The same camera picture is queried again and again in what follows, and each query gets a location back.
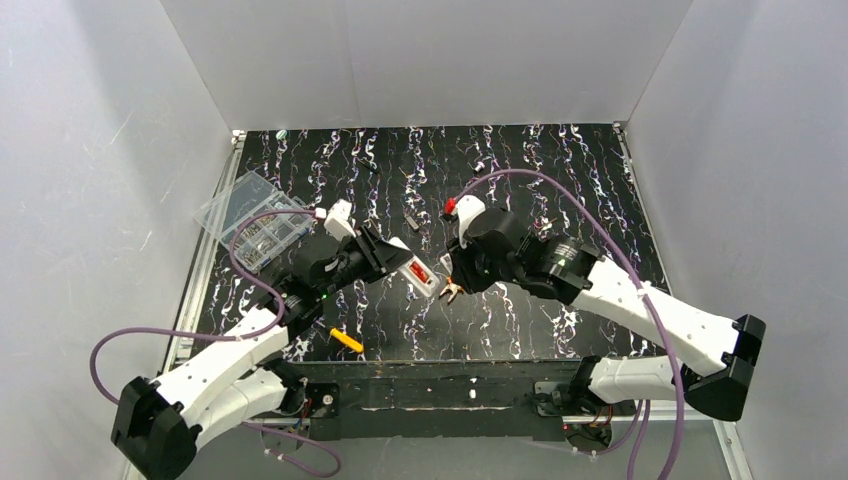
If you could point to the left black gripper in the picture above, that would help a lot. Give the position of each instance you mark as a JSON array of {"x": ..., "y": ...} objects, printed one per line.
[{"x": 376, "y": 248}]

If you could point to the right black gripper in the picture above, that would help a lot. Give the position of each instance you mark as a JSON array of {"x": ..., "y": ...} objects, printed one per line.
[{"x": 465, "y": 268}]

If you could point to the white remote control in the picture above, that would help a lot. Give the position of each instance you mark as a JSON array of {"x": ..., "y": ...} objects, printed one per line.
[{"x": 426, "y": 290}]

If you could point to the yellow black pliers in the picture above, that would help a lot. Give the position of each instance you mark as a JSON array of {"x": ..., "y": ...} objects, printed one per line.
[{"x": 450, "y": 291}]

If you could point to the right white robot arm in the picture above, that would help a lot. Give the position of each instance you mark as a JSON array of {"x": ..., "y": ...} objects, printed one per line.
[{"x": 710, "y": 360}]

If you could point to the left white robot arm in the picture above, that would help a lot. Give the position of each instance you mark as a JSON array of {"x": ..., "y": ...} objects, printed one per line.
[{"x": 162, "y": 423}]

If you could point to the thin black rod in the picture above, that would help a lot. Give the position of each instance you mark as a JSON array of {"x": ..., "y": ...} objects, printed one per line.
[{"x": 370, "y": 167}]

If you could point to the clear plastic screw box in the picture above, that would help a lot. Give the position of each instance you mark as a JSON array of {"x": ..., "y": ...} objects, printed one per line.
[{"x": 257, "y": 219}]

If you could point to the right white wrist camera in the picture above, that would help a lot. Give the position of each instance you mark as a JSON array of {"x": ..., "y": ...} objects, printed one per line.
[{"x": 463, "y": 210}]

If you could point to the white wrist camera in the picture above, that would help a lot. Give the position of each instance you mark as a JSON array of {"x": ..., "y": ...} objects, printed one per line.
[
  {"x": 337, "y": 220},
  {"x": 463, "y": 210}
]

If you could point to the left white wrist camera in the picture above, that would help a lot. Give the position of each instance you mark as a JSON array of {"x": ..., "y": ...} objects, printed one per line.
[{"x": 337, "y": 220}]

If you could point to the yellow handle screwdriver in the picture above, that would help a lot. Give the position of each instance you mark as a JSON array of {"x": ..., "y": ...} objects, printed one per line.
[{"x": 346, "y": 340}]

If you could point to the aluminium frame rail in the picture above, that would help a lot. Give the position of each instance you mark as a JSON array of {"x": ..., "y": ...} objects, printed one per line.
[{"x": 707, "y": 365}]

